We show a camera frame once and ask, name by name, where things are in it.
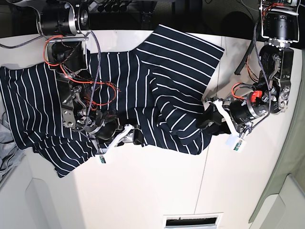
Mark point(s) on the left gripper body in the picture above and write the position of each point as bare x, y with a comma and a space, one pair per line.
245, 111

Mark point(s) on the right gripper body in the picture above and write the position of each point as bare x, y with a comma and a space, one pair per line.
106, 127

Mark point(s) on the navy white striped t-shirt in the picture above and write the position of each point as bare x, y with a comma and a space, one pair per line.
161, 83

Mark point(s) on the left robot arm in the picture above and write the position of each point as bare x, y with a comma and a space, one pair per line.
269, 62

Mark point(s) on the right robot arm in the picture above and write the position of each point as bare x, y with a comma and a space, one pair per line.
85, 96

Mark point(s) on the grey green chair edge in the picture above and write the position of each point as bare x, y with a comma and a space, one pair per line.
292, 153

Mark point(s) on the grey cloth pile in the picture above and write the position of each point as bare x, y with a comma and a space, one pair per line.
10, 155

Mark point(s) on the black power strip with plugs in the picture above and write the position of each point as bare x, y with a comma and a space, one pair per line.
108, 5

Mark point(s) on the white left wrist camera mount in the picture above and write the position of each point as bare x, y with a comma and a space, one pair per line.
235, 140

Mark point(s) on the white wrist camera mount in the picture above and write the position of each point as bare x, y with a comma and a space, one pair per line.
235, 140
112, 145

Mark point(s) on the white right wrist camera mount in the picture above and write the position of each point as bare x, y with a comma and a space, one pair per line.
112, 145

